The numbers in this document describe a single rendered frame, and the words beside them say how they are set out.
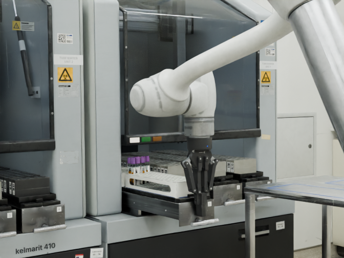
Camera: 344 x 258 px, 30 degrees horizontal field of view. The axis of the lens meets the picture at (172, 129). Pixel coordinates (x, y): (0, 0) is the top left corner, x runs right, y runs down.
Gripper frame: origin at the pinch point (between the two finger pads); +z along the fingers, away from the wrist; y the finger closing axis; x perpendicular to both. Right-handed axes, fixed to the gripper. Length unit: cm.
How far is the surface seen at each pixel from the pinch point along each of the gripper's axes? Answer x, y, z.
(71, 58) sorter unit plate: -31, 26, -45
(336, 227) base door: -140, -229, 58
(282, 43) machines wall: -142, -181, -66
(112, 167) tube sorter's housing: -31.4, 11.8, -9.9
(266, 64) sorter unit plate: -31, -58, -44
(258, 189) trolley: -1.0, -24.9, -1.9
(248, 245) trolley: -6.0, -24.6, 17.2
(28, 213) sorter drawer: -23, 45, 0
